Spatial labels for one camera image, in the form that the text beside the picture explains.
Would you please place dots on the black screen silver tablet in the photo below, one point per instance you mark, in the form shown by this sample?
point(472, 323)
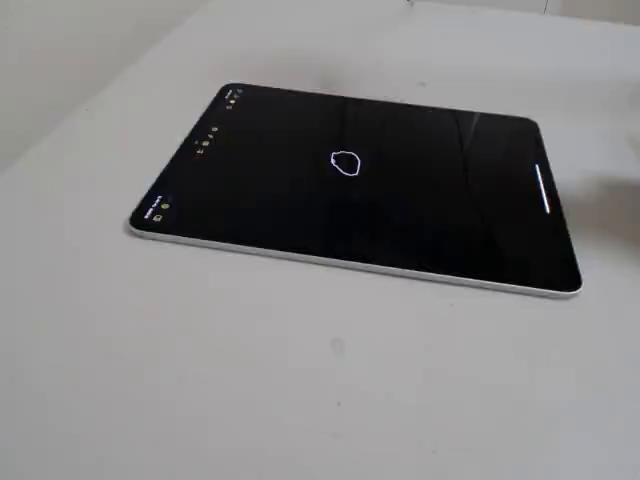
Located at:
point(380, 200)

